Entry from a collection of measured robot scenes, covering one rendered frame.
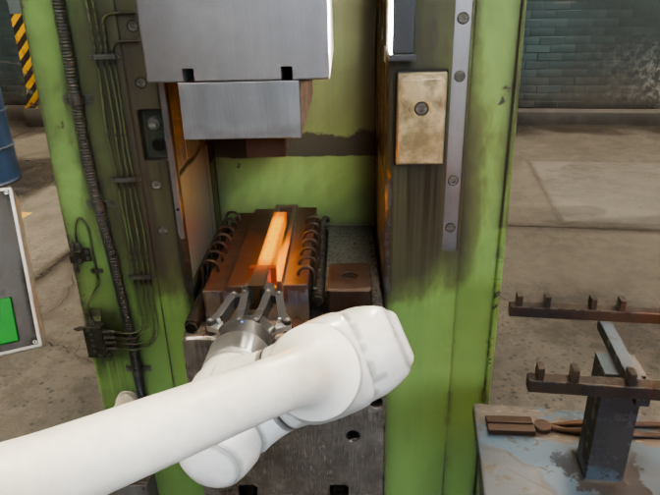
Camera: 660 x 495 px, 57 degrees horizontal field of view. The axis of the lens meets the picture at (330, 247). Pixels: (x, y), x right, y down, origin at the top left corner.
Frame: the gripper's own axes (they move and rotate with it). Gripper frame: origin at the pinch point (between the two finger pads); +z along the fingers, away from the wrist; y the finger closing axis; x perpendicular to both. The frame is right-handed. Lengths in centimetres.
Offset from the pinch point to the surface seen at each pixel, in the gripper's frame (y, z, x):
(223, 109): -5.5, 9.9, 27.8
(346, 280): 14.5, 13.4, -6.2
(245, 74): -1.5, 10.0, 33.5
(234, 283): -6.7, 10.7, -5.2
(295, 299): 4.8, 9.5, -8.0
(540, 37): 216, 579, -20
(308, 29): 9.1, 10.2, 40.0
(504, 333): 86, 149, -106
